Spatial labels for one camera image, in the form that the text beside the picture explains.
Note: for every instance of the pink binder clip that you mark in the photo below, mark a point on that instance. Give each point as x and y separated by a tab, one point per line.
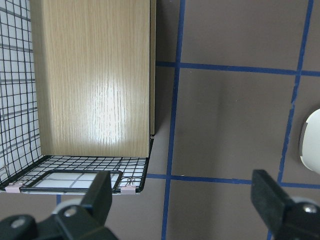
14	188
129	188

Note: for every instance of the white two-slot toaster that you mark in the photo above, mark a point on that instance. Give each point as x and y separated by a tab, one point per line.
309	142

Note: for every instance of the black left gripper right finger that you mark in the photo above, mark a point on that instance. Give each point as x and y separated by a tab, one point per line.
286	217

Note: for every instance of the pink binder clip left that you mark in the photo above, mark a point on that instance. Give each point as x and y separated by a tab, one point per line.
14	188

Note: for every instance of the pink binder clip right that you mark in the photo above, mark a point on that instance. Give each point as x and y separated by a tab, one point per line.
129	188

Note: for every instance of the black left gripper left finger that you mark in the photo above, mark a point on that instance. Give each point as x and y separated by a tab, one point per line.
86	220

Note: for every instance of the wire basket with wooden box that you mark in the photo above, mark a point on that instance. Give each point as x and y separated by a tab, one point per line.
77	93

